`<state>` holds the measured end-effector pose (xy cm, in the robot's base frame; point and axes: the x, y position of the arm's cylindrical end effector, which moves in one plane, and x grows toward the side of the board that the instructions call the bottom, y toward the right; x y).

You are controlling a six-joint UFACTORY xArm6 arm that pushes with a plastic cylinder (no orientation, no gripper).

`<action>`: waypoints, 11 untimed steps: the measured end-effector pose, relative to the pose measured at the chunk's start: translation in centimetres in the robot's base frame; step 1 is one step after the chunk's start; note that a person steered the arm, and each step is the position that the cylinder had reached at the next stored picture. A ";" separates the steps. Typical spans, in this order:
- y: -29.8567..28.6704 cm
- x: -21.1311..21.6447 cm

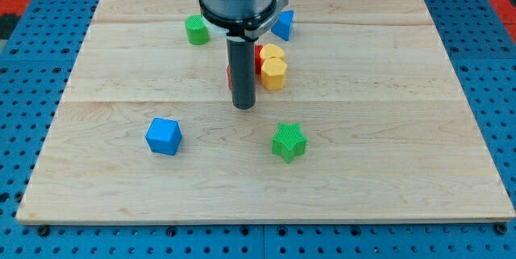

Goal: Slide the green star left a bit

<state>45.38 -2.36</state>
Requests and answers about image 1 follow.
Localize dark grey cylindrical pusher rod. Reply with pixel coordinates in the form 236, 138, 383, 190
227, 40, 256, 110

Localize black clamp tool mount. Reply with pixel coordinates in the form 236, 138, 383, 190
199, 0, 289, 42

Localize green star block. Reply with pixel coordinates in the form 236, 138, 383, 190
271, 123, 307, 164

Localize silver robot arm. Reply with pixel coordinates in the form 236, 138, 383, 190
198, 0, 289, 110

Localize red block behind rod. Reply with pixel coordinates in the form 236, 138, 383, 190
227, 44, 263, 90

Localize yellow heart block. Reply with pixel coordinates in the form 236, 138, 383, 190
259, 44, 285, 64

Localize yellow hexagon block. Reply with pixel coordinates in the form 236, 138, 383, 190
261, 58, 288, 90

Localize blue triangular prism block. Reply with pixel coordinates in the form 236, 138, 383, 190
271, 10, 294, 41

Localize green cylinder block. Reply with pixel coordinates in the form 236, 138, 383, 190
185, 15, 210, 45

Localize blue cube block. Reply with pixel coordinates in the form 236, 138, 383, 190
145, 117, 182, 156

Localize light wooden board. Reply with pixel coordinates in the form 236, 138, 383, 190
16, 0, 515, 225

